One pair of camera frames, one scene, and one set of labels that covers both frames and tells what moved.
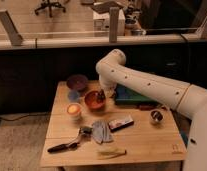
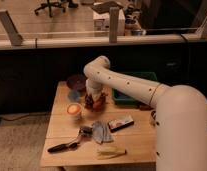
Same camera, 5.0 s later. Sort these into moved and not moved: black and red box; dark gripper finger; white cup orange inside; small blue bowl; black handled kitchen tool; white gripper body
Moved: white gripper body; dark gripper finger
Not moved: small blue bowl; white cup orange inside; black handled kitchen tool; black and red box
